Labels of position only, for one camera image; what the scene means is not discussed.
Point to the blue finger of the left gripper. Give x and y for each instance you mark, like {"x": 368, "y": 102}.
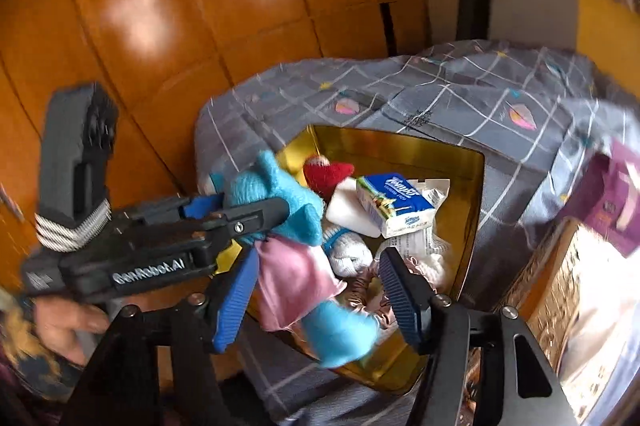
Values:
{"x": 201, "y": 206}

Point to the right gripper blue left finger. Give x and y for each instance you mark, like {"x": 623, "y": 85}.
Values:
{"x": 232, "y": 298}

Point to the person's left hand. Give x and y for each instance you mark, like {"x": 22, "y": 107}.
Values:
{"x": 58, "y": 322}

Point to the grey yellow blue headboard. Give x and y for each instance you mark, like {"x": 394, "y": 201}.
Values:
{"x": 592, "y": 27}

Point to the purple cardboard box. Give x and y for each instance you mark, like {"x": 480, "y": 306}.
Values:
{"x": 606, "y": 198}

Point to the white wet wipes packet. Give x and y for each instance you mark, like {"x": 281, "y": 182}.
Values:
{"x": 422, "y": 242}

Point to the gold metal tray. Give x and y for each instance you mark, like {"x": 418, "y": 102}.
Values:
{"x": 391, "y": 365}

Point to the wooden wardrobe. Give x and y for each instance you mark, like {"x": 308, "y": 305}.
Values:
{"x": 160, "y": 60}

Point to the ornate gold tissue box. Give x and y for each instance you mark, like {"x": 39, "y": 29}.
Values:
{"x": 580, "y": 297}

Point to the blue Tempo tissue pack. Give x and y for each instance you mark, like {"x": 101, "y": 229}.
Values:
{"x": 393, "y": 204}

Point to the white sock blue band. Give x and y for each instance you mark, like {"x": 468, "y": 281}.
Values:
{"x": 347, "y": 253}

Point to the grey plaid bed quilt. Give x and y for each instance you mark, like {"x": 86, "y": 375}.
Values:
{"x": 536, "y": 114}

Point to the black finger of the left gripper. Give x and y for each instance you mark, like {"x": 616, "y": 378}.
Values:
{"x": 255, "y": 218}

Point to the red Santa sock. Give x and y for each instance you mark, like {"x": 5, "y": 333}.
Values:
{"x": 323, "y": 176}

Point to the white foam sponge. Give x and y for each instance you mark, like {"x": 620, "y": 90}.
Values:
{"x": 345, "y": 210}

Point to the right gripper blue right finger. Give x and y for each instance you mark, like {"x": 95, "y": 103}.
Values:
{"x": 410, "y": 298}

